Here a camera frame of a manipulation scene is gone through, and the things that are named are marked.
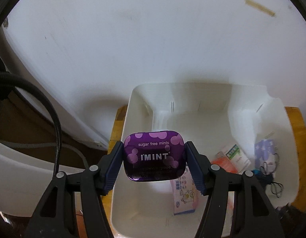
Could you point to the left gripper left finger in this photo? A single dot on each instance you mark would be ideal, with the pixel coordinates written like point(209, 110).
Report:
point(109, 167)

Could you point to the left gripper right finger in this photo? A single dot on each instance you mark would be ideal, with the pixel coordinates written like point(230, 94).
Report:
point(198, 165)

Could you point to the pink wet wipes pack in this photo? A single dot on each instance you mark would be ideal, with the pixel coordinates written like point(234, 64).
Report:
point(185, 194)

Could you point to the green white medicine box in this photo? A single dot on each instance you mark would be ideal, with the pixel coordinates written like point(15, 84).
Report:
point(237, 157)

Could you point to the purple mint tin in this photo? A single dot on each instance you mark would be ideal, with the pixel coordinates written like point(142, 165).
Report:
point(154, 156)

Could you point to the purple white carton box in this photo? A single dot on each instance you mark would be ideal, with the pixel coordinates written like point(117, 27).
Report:
point(266, 157)

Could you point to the blue green drawstring pouch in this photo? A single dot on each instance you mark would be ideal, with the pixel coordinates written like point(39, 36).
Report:
point(266, 180)

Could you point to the red white medicine box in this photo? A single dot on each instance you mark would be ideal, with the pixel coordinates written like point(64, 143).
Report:
point(222, 161)

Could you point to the white plastic storage bin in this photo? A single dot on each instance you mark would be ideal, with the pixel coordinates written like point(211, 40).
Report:
point(212, 116)

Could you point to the white bladeless fan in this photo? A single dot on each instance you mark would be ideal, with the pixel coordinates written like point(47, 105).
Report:
point(59, 63)

